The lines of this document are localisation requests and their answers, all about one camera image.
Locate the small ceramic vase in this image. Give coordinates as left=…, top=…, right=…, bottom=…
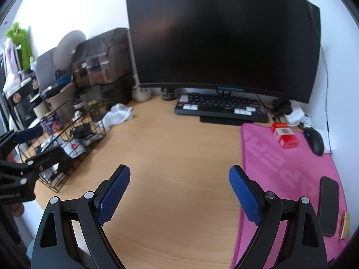
left=133, top=74, right=152, bottom=102

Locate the white sachet red logo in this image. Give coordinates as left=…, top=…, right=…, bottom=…
left=60, top=139, right=86, bottom=158

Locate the gold lipstick tube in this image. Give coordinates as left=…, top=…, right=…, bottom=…
left=339, top=211, right=350, bottom=240

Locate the black curved monitor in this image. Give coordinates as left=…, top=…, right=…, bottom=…
left=126, top=0, right=321, bottom=103

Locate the dark glass jar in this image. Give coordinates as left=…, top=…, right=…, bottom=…
left=161, top=87, right=178, bottom=101

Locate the red cigarette pack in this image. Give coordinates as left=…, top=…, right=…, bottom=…
left=271, top=123, right=299, bottom=149

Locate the white round fan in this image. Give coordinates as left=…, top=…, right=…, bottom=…
left=53, top=30, right=86, bottom=70

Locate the green plush toy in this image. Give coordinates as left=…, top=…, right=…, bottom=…
left=5, top=22, right=32, bottom=71

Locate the crumpled white tissue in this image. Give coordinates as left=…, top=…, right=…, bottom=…
left=102, top=103, right=133, bottom=132

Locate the black wire basket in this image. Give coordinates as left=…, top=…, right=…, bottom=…
left=16, top=100, right=106, bottom=192

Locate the blue luncheon meat tin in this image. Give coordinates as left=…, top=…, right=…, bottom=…
left=41, top=111, right=63, bottom=136

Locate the smoky acrylic organizer box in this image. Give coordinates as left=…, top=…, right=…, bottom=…
left=71, top=28, right=135, bottom=107

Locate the black smartphone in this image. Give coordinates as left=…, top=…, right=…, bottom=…
left=317, top=176, right=339, bottom=237

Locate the black computer mouse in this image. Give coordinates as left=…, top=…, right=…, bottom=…
left=302, top=128, right=324, bottom=156

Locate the dark mechanical keyboard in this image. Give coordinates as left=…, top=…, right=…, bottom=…
left=174, top=93, right=269, bottom=123

